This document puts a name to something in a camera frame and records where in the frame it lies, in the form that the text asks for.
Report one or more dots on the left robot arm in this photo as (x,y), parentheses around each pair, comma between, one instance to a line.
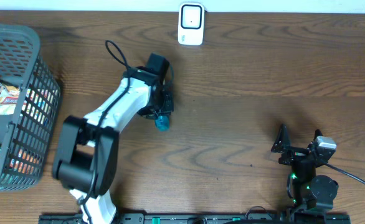
(87,153)

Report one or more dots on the grey plastic mesh basket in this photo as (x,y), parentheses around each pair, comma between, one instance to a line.
(26,134)

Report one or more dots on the white barcode scanner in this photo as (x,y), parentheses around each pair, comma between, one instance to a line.
(191,23)

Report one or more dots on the yellow snack bag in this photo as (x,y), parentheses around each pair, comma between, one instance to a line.
(9,96)

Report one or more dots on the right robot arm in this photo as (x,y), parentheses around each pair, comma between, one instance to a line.
(313,194)

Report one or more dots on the teal plastic bottle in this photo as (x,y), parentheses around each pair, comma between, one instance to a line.
(162,123)

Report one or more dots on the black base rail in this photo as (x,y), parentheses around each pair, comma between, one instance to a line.
(139,218)

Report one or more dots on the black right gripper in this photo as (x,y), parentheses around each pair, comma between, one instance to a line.
(294,154)

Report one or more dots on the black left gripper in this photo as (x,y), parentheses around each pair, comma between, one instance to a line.
(169,104)

